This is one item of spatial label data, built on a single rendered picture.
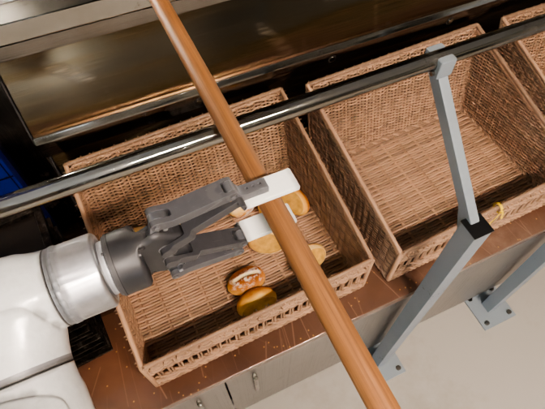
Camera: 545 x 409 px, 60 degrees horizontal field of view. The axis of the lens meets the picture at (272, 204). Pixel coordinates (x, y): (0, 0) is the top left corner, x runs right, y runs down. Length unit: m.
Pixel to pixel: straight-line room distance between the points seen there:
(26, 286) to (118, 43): 0.62
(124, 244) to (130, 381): 0.67
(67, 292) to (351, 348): 0.30
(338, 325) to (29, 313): 0.31
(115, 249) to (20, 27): 0.54
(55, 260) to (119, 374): 0.67
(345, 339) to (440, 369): 1.33
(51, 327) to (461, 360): 1.53
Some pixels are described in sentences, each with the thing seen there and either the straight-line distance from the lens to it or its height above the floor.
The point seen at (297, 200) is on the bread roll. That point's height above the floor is 0.65.
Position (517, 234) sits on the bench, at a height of 0.58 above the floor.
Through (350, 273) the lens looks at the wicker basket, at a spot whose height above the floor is 0.73.
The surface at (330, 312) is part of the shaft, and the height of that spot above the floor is 1.21.
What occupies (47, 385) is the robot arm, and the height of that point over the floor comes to 1.20.
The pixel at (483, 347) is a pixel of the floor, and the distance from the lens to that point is 1.91.
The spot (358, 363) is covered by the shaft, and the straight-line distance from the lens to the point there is 0.50.
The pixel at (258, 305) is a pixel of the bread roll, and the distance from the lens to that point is 1.12.
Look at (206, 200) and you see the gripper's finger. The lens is 0.51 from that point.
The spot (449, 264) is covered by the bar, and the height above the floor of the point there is 0.83.
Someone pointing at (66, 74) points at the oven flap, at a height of 1.04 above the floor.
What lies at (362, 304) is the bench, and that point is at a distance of 1.20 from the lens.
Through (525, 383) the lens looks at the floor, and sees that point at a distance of 1.93.
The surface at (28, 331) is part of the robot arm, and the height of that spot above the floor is 1.23.
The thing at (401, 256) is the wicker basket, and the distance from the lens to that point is 1.11.
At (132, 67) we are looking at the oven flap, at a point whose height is 1.02.
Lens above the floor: 1.69
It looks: 57 degrees down
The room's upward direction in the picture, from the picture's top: straight up
